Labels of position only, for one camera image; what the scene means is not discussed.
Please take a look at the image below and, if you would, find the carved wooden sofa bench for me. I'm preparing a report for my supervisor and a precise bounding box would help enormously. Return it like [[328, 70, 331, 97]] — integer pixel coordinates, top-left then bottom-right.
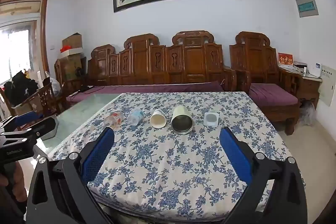
[[55, 30, 237, 106]]

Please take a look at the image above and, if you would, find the black clothes pile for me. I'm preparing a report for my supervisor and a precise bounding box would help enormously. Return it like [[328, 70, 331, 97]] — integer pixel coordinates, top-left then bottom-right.
[[3, 71, 39, 107]]

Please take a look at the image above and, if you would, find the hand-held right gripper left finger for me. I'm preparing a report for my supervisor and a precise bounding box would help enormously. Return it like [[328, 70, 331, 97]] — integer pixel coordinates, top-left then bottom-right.
[[26, 127, 116, 224]]

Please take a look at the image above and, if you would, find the clear plastic bag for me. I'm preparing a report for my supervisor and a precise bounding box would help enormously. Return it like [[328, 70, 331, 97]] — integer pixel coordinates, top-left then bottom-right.
[[43, 71, 63, 98]]

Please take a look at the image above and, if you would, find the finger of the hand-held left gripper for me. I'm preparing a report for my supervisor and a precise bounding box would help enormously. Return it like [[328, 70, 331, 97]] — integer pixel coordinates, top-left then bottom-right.
[[12, 110, 46, 128]]

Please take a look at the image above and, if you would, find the cream metal cup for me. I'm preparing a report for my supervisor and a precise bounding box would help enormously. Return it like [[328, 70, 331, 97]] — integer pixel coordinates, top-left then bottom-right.
[[170, 105, 194, 135]]

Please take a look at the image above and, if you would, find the white device on side table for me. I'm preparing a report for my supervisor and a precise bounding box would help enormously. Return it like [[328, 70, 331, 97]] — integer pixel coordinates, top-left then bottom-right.
[[292, 62, 308, 73]]

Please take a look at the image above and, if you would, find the white plastic bag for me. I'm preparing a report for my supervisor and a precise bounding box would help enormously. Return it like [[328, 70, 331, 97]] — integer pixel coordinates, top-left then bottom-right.
[[298, 101, 317, 127]]

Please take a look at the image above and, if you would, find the large printed cardboard box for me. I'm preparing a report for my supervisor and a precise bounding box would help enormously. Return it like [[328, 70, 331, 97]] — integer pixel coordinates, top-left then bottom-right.
[[57, 48, 87, 83]]

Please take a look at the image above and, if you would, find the person's left forearm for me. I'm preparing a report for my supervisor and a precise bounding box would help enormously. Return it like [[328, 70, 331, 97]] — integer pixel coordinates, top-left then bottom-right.
[[0, 160, 28, 205]]

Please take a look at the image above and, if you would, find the clear plastic bottle, blue label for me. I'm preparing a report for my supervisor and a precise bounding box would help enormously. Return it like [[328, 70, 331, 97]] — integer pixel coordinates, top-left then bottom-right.
[[127, 109, 144, 126]]

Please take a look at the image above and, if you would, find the blue floral tablecloth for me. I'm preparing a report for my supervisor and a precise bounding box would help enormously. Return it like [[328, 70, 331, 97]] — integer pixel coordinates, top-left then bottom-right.
[[47, 92, 307, 220]]

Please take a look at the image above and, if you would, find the wooden door frame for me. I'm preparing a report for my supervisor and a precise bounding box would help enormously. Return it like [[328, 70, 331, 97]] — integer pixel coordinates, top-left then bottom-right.
[[0, 0, 50, 75]]

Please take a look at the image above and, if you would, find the purple armchair cushion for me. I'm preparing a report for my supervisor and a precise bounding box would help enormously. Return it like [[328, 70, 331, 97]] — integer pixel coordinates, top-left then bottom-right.
[[248, 83, 299, 107]]

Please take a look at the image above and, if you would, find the grey wall fuse box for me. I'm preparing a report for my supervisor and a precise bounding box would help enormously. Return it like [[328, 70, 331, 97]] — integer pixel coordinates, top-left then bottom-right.
[[295, 0, 319, 18]]

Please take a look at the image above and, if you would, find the red desk calendar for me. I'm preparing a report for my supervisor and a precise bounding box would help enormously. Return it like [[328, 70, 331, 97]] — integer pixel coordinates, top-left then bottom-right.
[[277, 52, 294, 68]]

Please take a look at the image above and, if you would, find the wooden side table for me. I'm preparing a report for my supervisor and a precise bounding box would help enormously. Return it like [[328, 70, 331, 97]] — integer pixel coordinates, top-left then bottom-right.
[[298, 67, 323, 109]]

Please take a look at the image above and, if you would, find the white square cup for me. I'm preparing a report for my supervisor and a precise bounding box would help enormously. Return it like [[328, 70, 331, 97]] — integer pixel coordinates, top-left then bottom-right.
[[204, 110, 219, 127]]

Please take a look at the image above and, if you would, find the clear plastic bottle, orange label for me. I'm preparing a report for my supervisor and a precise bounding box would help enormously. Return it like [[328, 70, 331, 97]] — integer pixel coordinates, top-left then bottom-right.
[[104, 110, 125, 128]]

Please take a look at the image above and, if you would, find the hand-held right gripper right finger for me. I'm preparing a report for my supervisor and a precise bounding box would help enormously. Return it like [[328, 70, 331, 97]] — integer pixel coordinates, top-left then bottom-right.
[[219, 126, 308, 224]]

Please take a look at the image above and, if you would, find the small carved wooden chair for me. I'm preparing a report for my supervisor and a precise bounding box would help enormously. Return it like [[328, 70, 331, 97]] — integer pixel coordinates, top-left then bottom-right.
[[20, 82, 66, 119]]

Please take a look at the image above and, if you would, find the white paper cup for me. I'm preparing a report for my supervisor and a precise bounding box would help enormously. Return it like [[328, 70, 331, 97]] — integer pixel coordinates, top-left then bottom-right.
[[150, 109, 167, 128]]

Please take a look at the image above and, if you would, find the brown cardboard box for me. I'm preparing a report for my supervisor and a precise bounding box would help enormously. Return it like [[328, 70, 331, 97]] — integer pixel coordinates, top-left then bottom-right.
[[62, 33, 83, 52]]

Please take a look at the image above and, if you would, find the white wall panel box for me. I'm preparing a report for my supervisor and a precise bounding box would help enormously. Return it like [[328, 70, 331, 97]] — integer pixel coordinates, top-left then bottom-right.
[[316, 64, 336, 115]]

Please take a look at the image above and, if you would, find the carved wooden armchair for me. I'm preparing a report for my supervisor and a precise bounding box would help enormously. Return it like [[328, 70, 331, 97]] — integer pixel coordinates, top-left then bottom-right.
[[229, 31, 302, 136]]

